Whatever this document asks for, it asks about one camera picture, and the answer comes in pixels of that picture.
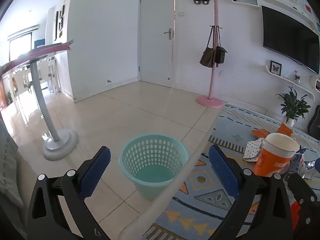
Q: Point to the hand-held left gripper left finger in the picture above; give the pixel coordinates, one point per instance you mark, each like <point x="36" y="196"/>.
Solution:
<point x="96" y="172"/>

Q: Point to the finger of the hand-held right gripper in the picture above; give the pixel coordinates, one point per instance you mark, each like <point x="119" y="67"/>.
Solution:
<point x="317" y="165"/>
<point x="306" y="195"/>

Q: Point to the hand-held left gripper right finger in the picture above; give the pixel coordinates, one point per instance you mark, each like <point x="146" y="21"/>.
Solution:
<point x="223" y="172"/>

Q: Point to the white milk carton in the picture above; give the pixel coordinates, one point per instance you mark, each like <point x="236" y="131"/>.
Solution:
<point x="297" y="163"/>

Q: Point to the orange paper cup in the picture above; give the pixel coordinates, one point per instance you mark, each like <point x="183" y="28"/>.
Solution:
<point x="271" y="162"/>

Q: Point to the teal plastic wastebasket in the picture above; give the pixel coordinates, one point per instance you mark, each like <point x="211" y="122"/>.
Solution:
<point x="150" y="180"/>

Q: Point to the silver foil wrapper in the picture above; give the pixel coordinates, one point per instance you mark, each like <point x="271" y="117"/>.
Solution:
<point x="308" y="170"/>

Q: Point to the white patterned face mask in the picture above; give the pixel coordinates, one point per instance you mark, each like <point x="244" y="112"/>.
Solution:
<point x="252" y="151"/>

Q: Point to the blue patterned rug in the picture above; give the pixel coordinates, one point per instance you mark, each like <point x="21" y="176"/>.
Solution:
<point x="237" y="130"/>

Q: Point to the orange snack packet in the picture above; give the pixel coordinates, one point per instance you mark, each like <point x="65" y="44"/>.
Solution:
<point x="260" y="133"/>
<point x="284" y="130"/>

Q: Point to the green potted plant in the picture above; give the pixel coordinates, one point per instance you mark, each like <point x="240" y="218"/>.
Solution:
<point x="293" y="105"/>

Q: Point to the grey cloth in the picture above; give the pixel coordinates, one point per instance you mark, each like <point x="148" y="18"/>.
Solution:
<point x="8" y="175"/>

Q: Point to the small shelf figurine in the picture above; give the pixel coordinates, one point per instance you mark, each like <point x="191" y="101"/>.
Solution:
<point x="297" y="78"/>

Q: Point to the white dining chair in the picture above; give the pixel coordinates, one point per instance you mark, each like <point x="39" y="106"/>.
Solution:
<point x="50" y="75"/>

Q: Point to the brown hanging bag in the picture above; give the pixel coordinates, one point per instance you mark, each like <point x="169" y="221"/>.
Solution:
<point x="206" y="58"/>

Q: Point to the black hanging bag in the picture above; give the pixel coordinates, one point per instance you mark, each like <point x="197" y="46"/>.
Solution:
<point x="220" y="55"/>

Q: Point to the pink coat rack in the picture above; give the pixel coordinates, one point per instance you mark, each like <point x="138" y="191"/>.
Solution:
<point x="214" y="55"/>

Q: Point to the white door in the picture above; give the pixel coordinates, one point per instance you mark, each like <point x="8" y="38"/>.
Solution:
<point x="155" y="42"/>

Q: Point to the white curved wall shelf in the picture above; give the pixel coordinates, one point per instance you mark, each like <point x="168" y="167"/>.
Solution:
<point x="287" y="80"/>

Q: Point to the red-top pedestal side table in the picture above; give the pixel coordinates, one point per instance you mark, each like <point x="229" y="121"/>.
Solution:
<point x="41" y="100"/>

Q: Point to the butterfly picture frame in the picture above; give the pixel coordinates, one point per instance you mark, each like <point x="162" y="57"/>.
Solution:
<point x="275" y="68"/>

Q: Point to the black wall television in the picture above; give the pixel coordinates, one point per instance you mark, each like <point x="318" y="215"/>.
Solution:
<point x="287" y="35"/>

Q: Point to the blue square wall card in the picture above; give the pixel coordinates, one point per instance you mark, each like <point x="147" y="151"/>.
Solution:
<point x="318" y="26"/>

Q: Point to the black and white wall art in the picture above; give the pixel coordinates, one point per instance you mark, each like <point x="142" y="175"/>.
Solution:
<point x="60" y="22"/>

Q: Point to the red square wall card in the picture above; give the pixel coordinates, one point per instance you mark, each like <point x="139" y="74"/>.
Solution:
<point x="308" y="8"/>

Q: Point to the white long wall shelf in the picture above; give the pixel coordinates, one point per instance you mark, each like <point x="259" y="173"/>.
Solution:
<point x="280" y="2"/>

